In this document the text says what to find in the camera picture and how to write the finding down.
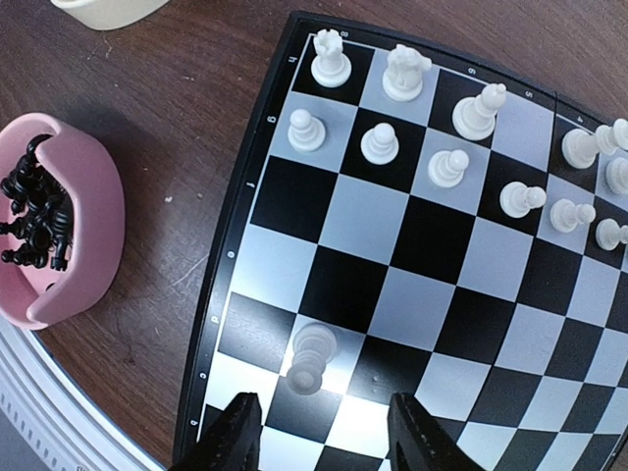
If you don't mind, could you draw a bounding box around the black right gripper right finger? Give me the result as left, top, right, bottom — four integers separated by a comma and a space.
388, 392, 483, 471

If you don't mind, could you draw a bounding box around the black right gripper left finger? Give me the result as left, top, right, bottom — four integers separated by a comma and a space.
176, 392, 262, 471

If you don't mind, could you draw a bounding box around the white chess piece tall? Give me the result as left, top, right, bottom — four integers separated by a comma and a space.
605, 157, 628, 195
561, 119, 627, 170

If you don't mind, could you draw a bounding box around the white knight piece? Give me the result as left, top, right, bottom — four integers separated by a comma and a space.
382, 44, 433, 102

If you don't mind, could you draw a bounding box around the white rook corner piece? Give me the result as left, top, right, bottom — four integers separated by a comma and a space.
310, 29, 352, 88

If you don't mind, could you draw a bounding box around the black chess pieces pile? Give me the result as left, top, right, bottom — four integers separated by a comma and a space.
1, 133, 74, 272

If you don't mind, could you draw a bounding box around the black and white chessboard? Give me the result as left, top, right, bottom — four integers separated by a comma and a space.
174, 11, 627, 470

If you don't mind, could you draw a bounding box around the pink bowl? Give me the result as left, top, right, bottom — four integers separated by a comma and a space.
1, 113, 125, 330

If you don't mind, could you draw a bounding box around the cream bowl with spout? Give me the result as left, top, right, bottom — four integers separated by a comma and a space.
51, 0, 168, 30

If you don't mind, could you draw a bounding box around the aluminium front rail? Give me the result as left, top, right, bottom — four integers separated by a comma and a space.
1, 320, 164, 470

